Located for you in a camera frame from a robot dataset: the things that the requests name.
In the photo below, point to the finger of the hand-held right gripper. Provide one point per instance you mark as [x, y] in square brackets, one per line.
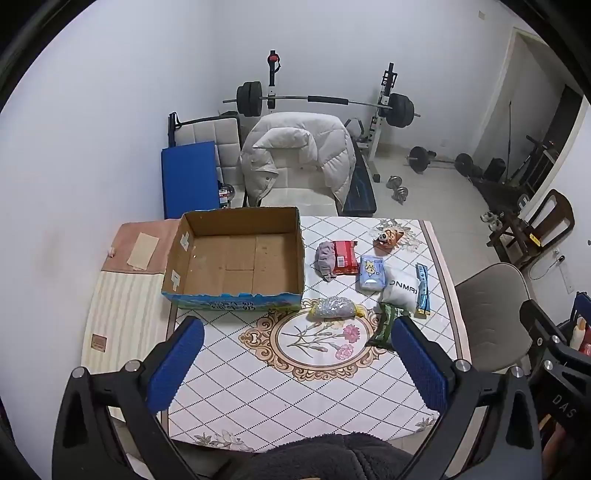
[542, 321]
[582, 308]

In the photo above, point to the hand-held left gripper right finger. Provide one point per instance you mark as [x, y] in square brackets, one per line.
[418, 364]

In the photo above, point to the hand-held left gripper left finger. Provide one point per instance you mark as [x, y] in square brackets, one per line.
[178, 364]

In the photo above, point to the green snack packet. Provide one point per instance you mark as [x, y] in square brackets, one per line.
[385, 323]

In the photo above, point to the long blue packet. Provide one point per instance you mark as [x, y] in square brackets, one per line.
[422, 290]

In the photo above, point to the white soft pack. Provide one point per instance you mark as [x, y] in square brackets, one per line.
[401, 290]

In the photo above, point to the silver glitter pouch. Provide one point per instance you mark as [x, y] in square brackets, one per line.
[332, 308]

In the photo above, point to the light blue tissue packet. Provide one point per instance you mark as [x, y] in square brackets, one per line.
[371, 272]

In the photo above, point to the cardboard box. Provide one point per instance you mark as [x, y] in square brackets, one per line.
[231, 263]

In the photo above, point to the orange cartoon snack bag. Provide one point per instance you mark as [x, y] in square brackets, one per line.
[388, 239]

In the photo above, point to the red snack packet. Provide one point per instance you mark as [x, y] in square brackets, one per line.
[345, 256]

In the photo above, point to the grey shell chair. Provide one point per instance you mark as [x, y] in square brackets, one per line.
[489, 295]

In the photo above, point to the beige striped mat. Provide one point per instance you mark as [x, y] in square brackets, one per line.
[124, 304]

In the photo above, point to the dark wooden chair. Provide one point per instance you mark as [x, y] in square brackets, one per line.
[556, 217]

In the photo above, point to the dark fleece clothing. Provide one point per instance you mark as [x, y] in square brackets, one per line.
[323, 457]

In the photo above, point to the pink cloth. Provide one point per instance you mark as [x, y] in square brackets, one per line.
[117, 237]

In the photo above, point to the black scooter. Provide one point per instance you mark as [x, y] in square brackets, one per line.
[535, 157]

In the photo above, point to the black bag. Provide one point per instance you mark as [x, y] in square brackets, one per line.
[495, 169]

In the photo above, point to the chrome dumbbell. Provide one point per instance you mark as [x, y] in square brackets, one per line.
[401, 194]
[395, 181]

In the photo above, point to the chrome round object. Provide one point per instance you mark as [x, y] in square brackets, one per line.
[228, 194]

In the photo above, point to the blue folded mat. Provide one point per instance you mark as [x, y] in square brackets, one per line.
[189, 180]

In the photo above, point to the black weight bench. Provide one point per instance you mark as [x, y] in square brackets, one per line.
[360, 184]

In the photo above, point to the thin dark pole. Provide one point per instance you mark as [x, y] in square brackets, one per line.
[509, 129]

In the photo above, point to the short barbell with black plates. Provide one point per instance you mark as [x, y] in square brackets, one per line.
[420, 159]

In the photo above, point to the white cushioned chair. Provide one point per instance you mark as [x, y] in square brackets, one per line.
[295, 189]

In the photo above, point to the white puffer jacket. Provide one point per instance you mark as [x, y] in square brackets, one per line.
[323, 147]

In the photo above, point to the black metal bar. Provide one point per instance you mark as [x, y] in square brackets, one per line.
[171, 127]

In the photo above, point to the white barbell rack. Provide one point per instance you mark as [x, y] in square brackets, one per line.
[382, 99]

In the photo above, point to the long barbell with black plates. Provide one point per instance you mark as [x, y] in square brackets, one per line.
[286, 98]

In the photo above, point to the white door frame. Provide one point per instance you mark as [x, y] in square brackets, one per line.
[505, 69]

